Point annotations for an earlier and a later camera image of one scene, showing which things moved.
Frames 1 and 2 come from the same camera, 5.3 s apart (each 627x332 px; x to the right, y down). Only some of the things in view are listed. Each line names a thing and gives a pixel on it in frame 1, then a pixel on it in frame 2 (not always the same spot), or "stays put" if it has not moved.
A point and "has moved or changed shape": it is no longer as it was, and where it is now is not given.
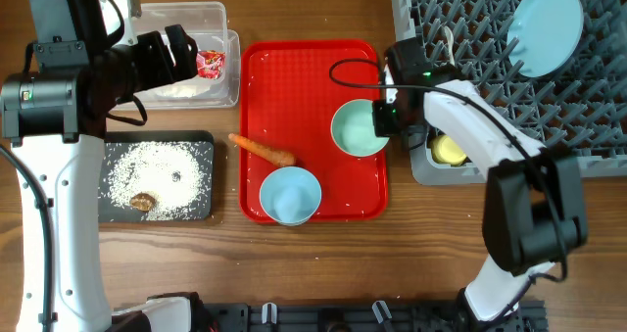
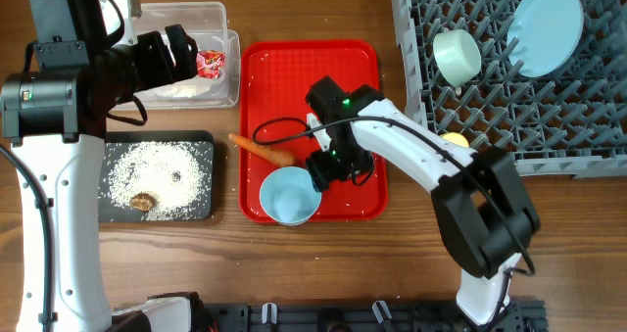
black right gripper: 382,127 → 321,173
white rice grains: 176,175 stays put
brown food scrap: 143,202 stays put
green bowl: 353,129 has moved or changed shape
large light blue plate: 548,22 stays put
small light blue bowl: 290,196 stays put
